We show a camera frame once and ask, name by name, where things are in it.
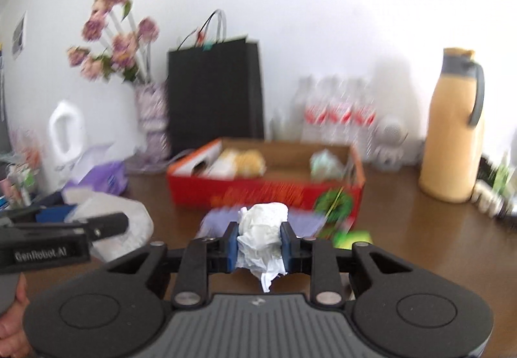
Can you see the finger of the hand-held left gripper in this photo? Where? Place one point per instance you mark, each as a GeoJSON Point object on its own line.
{"type": "Point", "coordinates": [56, 216]}
{"type": "Point", "coordinates": [107, 225]}

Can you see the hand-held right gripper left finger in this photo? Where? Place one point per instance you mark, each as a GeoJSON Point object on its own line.
{"type": "Point", "coordinates": [232, 248]}

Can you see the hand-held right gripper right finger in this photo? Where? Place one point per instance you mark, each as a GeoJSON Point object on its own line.
{"type": "Point", "coordinates": [287, 248]}

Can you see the white tissue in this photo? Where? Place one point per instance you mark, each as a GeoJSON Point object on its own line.
{"type": "Point", "coordinates": [260, 228]}

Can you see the red cardboard box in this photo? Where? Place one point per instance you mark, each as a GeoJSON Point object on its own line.
{"type": "Point", "coordinates": [258, 192]}

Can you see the person's left hand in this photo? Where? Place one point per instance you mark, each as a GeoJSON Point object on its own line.
{"type": "Point", "coordinates": [10, 335]}

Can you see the white plastic bag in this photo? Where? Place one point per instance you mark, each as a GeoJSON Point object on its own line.
{"type": "Point", "coordinates": [113, 206]}

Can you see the purple tissue pack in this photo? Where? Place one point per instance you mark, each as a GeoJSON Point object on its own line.
{"type": "Point", "coordinates": [103, 178]}

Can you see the colourful desk clutter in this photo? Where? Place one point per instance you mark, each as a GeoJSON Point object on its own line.
{"type": "Point", "coordinates": [20, 176]}

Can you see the green snack packet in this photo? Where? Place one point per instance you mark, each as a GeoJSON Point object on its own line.
{"type": "Point", "coordinates": [351, 239]}

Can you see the yellow and white cat plush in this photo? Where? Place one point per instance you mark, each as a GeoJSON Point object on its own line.
{"type": "Point", "coordinates": [244, 164]}

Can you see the white plastic jug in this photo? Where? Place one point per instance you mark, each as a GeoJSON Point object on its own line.
{"type": "Point", "coordinates": [76, 132]}

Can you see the pale green crumpled packet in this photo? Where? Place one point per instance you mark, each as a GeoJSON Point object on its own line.
{"type": "Point", "coordinates": [326, 165]}

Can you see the purple patterned vase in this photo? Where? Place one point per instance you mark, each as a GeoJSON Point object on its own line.
{"type": "Point", "coordinates": [152, 119]}

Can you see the small clear bottle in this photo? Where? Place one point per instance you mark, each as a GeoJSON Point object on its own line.
{"type": "Point", "coordinates": [284, 125]}

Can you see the red label water bottle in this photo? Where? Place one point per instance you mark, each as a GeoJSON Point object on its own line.
{"type": "Point", "coordinates": [312, 111]}
{"type": "Point", "coordinates": [336, 111]}
{"type": "Point", "coordinates": [362, 115]}

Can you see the small white gadget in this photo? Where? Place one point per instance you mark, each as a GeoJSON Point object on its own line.
{"type": "Point", "coordinates": [389, 144]}

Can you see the black paper bag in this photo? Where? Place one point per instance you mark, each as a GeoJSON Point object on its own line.
{"type": "Point", "coordinates": [214, 95]}

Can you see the pink artificial flowers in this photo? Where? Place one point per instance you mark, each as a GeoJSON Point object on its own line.
{"type": "Point", "coordinates": [117, 47]}

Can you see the yellow thermos jug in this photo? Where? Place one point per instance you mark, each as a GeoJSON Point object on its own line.
{"type": "Point", "coordinates": [450, 132]}

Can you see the cluster of small bottles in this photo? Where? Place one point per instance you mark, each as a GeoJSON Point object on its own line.
{"type": "Point", "coordinates": [494, 192]}

